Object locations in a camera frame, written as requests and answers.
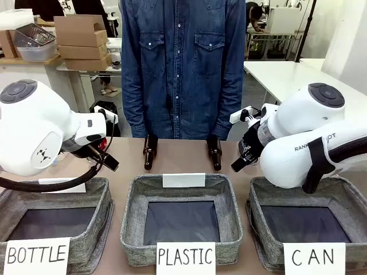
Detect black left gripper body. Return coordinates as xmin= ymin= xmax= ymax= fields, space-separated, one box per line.
xmin=63 ymin=137 xmax=101 ymax=164

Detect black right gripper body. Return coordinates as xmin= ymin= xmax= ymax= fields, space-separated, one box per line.
xmin=239 ymin=122 xmax=265 ymax=166

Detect brown glass bottle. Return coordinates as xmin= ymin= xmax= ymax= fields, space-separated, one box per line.
xmin=143 ymin=139 xmax=159 ymax=171
xmin=206 ymin=140 xmax=223 ymax=172

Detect person's left forearm denim sleeve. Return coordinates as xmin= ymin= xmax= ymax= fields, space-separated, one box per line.
xmin=211 ymin=68 xmax=247 ymax=141

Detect person's right forearm denim sleeve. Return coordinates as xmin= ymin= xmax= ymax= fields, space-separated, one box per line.
xmin=121 ymin=68 xmax=147 ymax=139

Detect grey fabric basket bottle label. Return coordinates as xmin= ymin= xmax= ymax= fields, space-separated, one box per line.
xmin=0 ymin=176 xmax=115 ymax=275

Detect grey fabric basket can label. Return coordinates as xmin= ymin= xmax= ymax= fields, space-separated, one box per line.
xmin=247 ymin=175 xmax=367 ymax=272

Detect grey fabric basket plastic label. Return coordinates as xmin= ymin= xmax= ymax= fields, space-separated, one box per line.
xmin=120 ymin=172 xmax=244 ymax=268

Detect white paper sign CAN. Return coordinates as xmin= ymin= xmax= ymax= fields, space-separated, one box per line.
xmin=283 ymin=242 xmax=346 ymax=275

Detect person's right hand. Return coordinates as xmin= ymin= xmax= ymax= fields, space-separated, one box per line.
xmin=144 ymin=133 xmax=159 ymax=147

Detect blank white paper card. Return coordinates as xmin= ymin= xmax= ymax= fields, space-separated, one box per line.
xmin=38 ymin=178 xmax=87 ymax=194
xmin=162 ymin=172 xmax=206 ymax=188

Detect black backpack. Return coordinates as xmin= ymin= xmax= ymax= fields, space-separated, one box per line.
xmin=89 ymin=100 xmax=122 ymax=138

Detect white background table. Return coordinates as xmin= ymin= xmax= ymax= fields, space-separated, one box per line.
xmin=56 ymin=61 xmax=124 ymax=114

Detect flat closed cardboard box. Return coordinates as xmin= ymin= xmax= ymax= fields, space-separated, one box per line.
xmin=63 ymin=54 xmax=113 ymax=71
xmin=57 ymin=42 xmax=108 ymax=61

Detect wooden top side table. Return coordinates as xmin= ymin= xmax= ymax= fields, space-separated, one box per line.
xmin=0 ymin=54 xmax=65 ymax=95

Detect person's denim shirt torso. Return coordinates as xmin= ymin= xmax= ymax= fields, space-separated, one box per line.
xmin=120 ymin=0 xmax=247 ymax=140

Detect background workbench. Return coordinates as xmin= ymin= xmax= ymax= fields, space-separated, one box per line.
xmin=247 ymin=30 xmax=305 ymax=61

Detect clear plastic storage bin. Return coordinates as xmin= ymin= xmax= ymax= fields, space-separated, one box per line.
xmin=17 ymin=40 xmax=57 ymax=62

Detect white paper sign PLASTIC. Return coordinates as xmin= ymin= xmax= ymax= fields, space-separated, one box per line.
xmin=155 ymin=241 xmax=217 ymax=275

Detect white paper sign BOTTLE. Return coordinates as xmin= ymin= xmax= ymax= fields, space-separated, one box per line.
xmin=3 ymin=237 xmax=71 ymax=275

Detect open cardboard box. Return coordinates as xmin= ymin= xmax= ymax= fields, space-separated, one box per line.
xmin=53 ymin=14 xmax=108 ymax=48

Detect background person black shirt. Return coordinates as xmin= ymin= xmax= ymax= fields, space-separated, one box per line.
xmin=245 ymin=2 xmax=268 ymax=33

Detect white box appliance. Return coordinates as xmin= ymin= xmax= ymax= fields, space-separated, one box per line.
xmin=269 ymin=6 xmax=305 ymax=35

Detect black tripod pole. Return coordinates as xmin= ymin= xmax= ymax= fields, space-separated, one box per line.
xmin=307 ymin=0 xmax=314 ymax=61

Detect small cardboard box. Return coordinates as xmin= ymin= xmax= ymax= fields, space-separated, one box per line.
xmin=0 ymin=28 xmax=18 ymax=59

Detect background person dark clothes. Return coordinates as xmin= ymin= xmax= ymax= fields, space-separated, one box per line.
xmin=29 ymin=0 xmax=107 ymax=38

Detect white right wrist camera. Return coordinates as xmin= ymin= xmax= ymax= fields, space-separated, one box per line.
xmin=229 ymin=106 xmax=260 ymax=125

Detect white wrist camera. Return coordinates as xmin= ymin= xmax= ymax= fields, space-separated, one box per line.
xmin=93 ymin=105 xmax=119 ymax=121
xmin=229 ymin=106 xmax=260 ymax=125

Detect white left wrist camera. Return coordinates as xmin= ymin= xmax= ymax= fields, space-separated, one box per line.
xmin=93 ymin=105 xmax=119 ymax=121

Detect black left arm cable sleeve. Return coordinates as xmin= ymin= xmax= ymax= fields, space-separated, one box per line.
xmin=0 ymin=136 xmax=116 ymax=193

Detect black arm cable sleeve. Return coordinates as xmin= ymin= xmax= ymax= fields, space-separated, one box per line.
xmin=326 ymin=137 xmax=367 ymax=164
xmin=0 ymin=136 xmax=116 ymax=193

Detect black velcro cable strap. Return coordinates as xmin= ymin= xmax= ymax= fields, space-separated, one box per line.
xmin=302 ymin=136 xmax=331 ymax=194

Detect black right arm cable sleeve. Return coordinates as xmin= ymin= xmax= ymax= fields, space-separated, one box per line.
xmin=326 ymin=137 xmax=367 ymax=164

